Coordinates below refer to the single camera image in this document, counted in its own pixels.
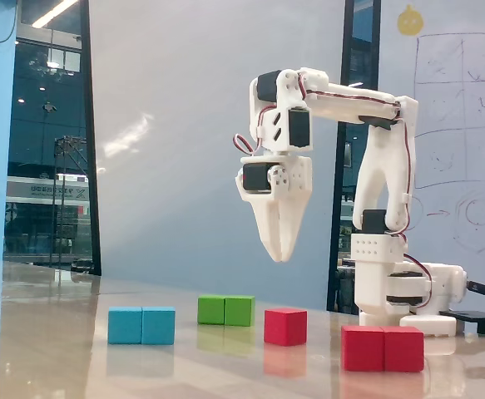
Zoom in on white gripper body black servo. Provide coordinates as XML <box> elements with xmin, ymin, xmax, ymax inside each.
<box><xmin>235</xmin><ymin>152</ymin><xmax>295</xmax><ymax>204</ymax></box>

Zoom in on long green block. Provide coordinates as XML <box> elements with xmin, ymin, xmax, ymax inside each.
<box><xmin>196</xmin><ymin>294</ymin><xmax>256</xmax><ymax>328</ymax></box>

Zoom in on long red block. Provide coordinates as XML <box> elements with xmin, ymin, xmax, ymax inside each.
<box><xmin>340</xmin><ymin>325</ymin><xmax>426</xmax><ymax>373</ymax></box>

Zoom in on small red cube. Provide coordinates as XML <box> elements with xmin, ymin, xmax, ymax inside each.
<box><xmin>263</xmin><ymin>308</ymin><xmax>309</xmax><ymax>347</ymax></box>

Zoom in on metal scaffold tower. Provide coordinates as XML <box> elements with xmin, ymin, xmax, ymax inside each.
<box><xmin>52</xmin><ymin>135</ymin><xmax>90</xmax><ymax>268</ymax></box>

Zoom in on white sign with text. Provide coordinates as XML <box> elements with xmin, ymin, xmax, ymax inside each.
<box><xmin>6</xmin><ymin>175</ymin><xmax>90</xmax><ymax>205</ymax></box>

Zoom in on yellow round sticker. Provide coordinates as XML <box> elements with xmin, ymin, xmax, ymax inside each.
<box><xmin>396</xmin><ymin>3</ymin><xmax>427</xmax><ymax>37</ymax></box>

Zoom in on long blue block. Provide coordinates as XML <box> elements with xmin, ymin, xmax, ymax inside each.
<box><xmin>107</xmin><ymin>306</ymin><xmax>176</xmax><ymax>346</ymax></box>

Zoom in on red black white servo cable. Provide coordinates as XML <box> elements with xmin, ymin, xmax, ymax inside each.
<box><xmin>391</xmin><ymin>103</ymin><xmax>418</xmax><ymax>244</ymax></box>
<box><xmin>232</xmin><ymin>106</ymin><xmax>279</xmax><ymax>158</ymax></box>
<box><xmin>299</xmin><ymin>76</ymin><xmax>403</xmax><ymax>113</ymax></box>
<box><xmin>403</xmin><ymin>252</ymin><xmax>434</xmax><ymax>311</ymax></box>

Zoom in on black window frame post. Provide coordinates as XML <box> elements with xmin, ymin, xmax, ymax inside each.
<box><xmin>78</xmin><ymin>0</ymin><xmax>103</xmax><ymax>277</ymax></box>

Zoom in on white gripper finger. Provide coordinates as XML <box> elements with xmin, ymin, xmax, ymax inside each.
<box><xmin>279</xmin><ymin>155</ymin><xmax>314</xmax><ymax>263</ymax></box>
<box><xmin>245</xmin><ymin>198</ymin><xmax>285</xmax><ymax>264</ymax></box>

